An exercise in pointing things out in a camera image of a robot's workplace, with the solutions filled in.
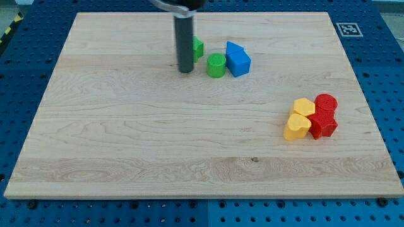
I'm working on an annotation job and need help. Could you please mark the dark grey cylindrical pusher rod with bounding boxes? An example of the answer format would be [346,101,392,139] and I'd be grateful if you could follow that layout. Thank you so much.
[174,16,194,73]

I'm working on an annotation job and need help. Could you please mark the green star block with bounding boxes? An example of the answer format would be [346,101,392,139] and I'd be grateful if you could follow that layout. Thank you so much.
[193,36,204,63]

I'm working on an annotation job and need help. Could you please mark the red star block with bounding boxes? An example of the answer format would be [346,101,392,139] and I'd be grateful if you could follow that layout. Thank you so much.
[308,107,338,140]

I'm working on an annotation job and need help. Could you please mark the green cylinder block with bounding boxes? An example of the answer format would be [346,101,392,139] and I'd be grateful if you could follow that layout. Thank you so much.
[207,53,227,78]

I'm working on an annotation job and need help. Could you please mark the blue triangle block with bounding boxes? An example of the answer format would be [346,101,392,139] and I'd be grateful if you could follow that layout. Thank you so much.
[225,41,244,57]

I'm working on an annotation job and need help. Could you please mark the blue cube block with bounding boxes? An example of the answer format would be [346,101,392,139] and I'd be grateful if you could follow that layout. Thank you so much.
[227,50,251,77]

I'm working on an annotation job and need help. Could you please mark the wooden board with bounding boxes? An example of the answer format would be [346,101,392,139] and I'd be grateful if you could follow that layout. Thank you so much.
[4,12,403,200]

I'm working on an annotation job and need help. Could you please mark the yellow hexagon block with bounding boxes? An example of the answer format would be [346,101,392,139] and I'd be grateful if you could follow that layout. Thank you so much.
[290,98,316,117]

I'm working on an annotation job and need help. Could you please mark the yellow heart block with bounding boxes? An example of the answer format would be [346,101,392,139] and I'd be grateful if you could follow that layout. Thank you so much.
[283,113,312,141]

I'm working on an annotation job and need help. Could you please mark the red cylinder block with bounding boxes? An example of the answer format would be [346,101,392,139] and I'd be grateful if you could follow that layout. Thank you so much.
[314,93,338,111]

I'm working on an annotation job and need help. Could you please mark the white fiducial marker tag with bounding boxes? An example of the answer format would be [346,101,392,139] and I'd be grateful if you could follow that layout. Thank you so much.
[336,22,363,37]

